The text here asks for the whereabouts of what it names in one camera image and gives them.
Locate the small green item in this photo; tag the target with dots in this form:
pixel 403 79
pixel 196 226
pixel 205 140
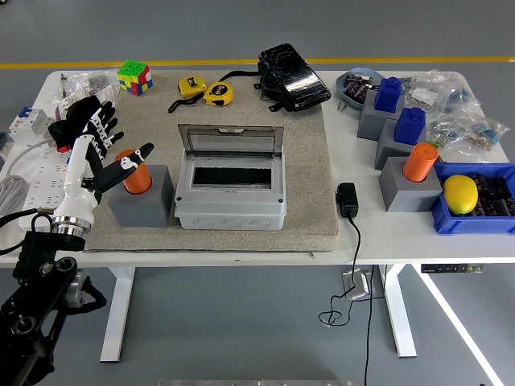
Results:
pixel 432 143

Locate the grey holder block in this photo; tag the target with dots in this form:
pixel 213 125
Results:
pixel 141 211
pixel 406 193
pixel 372 122
pixel 388 149

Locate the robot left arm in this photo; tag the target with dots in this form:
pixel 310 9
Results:
pixel 40 257

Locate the silver metal bracket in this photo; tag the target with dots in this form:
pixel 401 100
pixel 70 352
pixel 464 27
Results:
pixel 356 287

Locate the orange cylindrical battery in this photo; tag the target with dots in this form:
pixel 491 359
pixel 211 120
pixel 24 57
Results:
pixel 138 181
pixel 420 163

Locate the blue plastic bin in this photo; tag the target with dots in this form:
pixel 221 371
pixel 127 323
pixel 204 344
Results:
pixel 470 225

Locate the yellow tape measure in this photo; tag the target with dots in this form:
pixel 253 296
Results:
pixel 218 93
pixel 192 86

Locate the white power strip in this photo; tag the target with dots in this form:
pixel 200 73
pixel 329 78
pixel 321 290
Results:
pixel 44 181

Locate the clear bag of parts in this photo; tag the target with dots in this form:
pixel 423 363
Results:
pixel 88 82
pixel 460 94
pixel 483 132
pixel 446 130
pixel 422 94

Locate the blue-grey oval dish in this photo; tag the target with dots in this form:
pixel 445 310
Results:
pixel 342 90

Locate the black pouch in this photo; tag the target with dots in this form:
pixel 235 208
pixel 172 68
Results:
pixel 297 80

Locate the black capacitors heap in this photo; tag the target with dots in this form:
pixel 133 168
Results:
pixel 495 193

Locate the yellow lemon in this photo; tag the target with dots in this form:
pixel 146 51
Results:
pixel 460 195

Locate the grey plastic junction box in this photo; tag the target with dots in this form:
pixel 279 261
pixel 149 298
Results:
pixel 229 209

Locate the small metal clip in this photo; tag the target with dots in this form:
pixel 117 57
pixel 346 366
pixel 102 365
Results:
pixel 342 106

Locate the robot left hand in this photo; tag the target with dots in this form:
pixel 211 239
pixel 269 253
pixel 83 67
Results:
pixel 76 185

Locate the large Rubik's cube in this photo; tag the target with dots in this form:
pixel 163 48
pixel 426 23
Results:
pixel 134 78

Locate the black electronic components heap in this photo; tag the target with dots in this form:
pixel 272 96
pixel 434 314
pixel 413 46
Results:
pixel 356 86

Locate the smoky transparent box lid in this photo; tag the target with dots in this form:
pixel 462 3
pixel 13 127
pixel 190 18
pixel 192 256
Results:
pixel 229 138

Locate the grey-brown mat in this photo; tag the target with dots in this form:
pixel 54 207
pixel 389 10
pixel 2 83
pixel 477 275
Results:
pixel 306 161

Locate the black power adapter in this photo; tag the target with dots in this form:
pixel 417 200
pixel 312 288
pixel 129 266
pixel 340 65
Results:
pixel 347 199

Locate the thin metal tool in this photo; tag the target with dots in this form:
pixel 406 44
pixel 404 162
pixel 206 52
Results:
pixel 63 86

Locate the black table control panel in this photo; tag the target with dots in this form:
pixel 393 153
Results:
pixel 452 268

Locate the blue battery block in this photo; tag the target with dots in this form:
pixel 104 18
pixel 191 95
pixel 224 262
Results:
pixel 388 94
pixel 409 126

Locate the white circuit breaker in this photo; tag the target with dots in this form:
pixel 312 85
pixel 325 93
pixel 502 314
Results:
pixel 28 124

